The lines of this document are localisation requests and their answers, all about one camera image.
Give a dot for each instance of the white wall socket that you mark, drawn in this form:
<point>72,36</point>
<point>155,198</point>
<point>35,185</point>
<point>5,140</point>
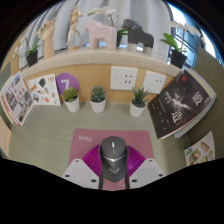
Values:
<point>154,82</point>
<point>124,78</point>

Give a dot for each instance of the small succulent in white pot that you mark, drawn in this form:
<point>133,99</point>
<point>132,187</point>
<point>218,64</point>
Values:
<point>98,100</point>
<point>137,105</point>
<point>71,101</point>

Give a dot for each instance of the pink mouse pad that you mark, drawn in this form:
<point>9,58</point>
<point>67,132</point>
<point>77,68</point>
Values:
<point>136,140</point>

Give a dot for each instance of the black horse figure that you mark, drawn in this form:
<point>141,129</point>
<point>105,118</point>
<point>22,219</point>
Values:
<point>141,36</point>

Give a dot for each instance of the wooden artist mannequin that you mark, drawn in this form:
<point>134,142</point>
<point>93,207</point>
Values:
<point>74,23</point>

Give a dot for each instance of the grey curtain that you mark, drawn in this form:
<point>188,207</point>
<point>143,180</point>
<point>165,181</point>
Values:
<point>143,15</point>

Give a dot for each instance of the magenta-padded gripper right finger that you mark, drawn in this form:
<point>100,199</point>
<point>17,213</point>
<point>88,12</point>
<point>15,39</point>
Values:
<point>136,161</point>

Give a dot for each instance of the photo-cover magazine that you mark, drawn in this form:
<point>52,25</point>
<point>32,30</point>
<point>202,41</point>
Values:
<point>18,98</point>

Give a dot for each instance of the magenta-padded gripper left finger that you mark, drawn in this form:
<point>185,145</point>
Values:
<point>90,161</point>

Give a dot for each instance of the purple round number sticker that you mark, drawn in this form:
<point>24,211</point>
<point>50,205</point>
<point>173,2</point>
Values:
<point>66,81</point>

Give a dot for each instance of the wooden hand model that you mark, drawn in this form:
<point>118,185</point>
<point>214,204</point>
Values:
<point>48,36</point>

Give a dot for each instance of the black-cover book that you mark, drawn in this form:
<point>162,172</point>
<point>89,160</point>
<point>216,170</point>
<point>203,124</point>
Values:
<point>178,106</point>

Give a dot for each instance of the colourful food sticker sheet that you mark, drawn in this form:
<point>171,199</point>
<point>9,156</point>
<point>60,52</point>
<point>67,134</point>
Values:
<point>200,151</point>

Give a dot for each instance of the grey computer mouse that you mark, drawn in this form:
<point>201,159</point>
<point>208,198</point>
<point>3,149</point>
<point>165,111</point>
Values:
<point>113,156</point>

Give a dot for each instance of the white sticker sheet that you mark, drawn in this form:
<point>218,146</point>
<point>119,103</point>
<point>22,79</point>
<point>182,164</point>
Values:
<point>43,89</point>

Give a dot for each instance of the pink horse figure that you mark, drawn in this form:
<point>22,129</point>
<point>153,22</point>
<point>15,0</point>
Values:
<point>100,33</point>

